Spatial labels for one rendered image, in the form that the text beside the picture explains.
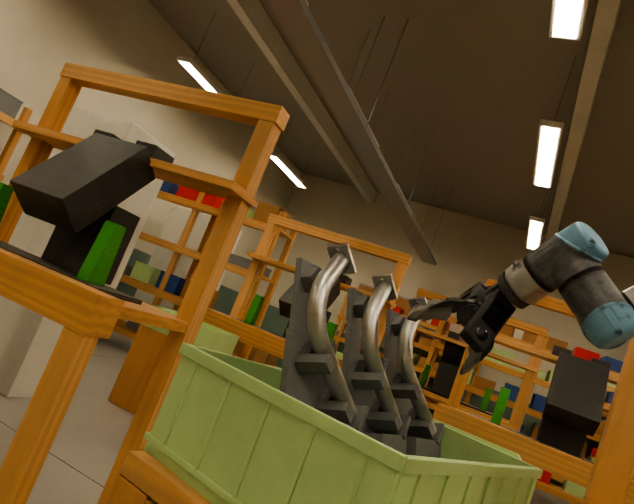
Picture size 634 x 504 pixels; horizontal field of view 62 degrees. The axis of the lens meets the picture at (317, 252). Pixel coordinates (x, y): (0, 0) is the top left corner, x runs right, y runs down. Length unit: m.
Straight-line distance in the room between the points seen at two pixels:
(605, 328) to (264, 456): 0.53
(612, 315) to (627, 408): 1.01
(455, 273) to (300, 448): 11.19
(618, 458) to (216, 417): 1.36
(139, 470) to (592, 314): 0.71
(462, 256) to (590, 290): 11.01
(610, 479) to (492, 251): 10.18
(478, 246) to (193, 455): 11.29
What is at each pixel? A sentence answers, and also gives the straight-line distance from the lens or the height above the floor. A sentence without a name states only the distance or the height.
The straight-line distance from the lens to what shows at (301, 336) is 0.86.
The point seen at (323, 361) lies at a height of 1.01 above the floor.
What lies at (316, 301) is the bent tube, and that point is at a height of 1.09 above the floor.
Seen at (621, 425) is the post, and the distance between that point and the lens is 1.89.
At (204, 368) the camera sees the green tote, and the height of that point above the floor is 0.94.
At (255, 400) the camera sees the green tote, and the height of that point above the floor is 0.93.
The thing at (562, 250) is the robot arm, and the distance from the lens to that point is 0.94.
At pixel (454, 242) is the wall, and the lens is 12.00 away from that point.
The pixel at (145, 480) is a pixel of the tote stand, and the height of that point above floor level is 0.77.
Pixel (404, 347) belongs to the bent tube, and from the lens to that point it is 1.11.
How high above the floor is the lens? 1.05
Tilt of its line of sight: 8 degrees up
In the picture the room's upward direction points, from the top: 21 degrees clockwise
